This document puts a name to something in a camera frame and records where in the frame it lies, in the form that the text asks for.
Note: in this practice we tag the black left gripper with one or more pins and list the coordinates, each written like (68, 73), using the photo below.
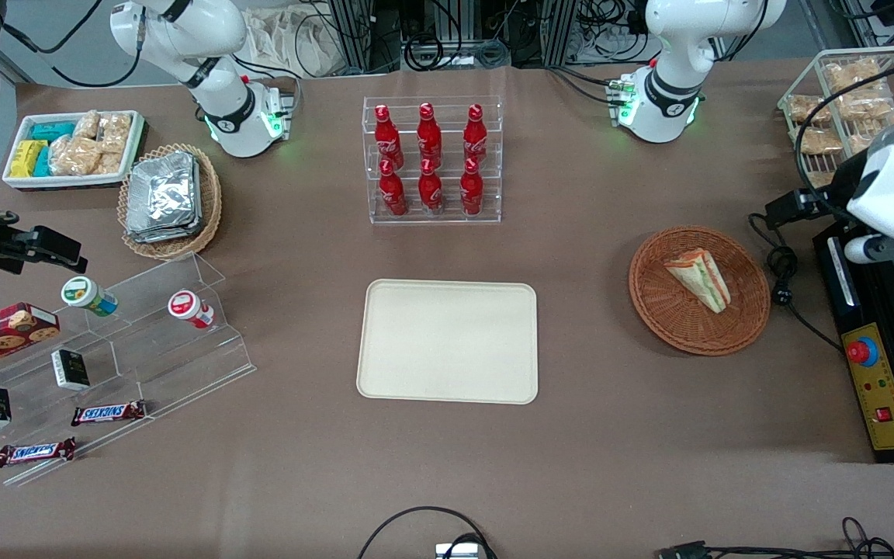
(840, 194)

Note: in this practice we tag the triangle sandwich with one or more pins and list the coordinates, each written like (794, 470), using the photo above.
(701, 278)

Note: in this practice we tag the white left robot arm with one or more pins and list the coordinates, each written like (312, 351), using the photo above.
(672, 46)

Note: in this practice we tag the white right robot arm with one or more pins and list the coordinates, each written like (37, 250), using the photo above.
(191, 39)

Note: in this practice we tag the round brown wicker basket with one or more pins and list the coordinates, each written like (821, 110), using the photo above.
(668, 318)

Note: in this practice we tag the oval light wicker basket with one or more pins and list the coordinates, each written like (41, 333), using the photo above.
(210, 202)

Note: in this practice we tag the beige plastic tray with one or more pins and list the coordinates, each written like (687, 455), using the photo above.
(447, 341)

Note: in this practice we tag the bagged fried snack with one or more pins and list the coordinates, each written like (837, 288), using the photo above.
(852, 74)
(809, 109)
(818, 141)
(821, 180)
(870, 132)
(866, 105)

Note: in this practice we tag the green lid yogurt cup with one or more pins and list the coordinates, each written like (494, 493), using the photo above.
(84, 293)

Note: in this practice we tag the white rectangular snack bin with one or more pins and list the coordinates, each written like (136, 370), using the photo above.
(67, 181)

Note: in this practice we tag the teal snack packet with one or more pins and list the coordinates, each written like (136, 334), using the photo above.
(53, 130)
(43, 163)

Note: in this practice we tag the yellow snack packet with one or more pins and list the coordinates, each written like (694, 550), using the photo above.
(26, 157)

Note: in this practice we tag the clear bag of crackers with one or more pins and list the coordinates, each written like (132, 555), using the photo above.
(87, 124)
(116, 132)
(74, 155)
(110, 163)

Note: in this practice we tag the silver foil pouch stack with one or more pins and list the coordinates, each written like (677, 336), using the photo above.
(164, 198)

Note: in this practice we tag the red emergency stop button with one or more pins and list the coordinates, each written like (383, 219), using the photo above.
(863, 352)

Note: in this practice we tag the red lid yogurt cup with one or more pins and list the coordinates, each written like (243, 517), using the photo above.
(187, 307)

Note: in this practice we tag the brown snickers bar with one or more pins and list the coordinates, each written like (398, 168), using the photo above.
(36, 452)
(108, 413)

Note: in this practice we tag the clear acrylic stepped display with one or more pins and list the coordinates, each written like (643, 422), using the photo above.
(175, 365)

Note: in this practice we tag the black machine with yellow panel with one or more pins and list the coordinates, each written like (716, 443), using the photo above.
(874, 404)

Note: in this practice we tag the red cola bottle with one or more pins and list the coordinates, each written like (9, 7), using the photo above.
(389, 144)
(393, 194)
(476, 140)
(431, 192)
(472, 192)
(429, 140)

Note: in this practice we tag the white cloth bag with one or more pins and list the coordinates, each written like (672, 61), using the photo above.
(292, 43)

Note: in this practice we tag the clear acrylic bottle rack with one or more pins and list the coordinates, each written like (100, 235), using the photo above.
(447, 220)

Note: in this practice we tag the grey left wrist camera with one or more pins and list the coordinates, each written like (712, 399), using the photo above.
(866, 250)

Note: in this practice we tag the aluminium frame post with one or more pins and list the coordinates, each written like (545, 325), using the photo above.
(362, 35)
(559, 31)

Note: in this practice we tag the silver camera device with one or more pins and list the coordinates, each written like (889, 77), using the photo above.
(459, 551)

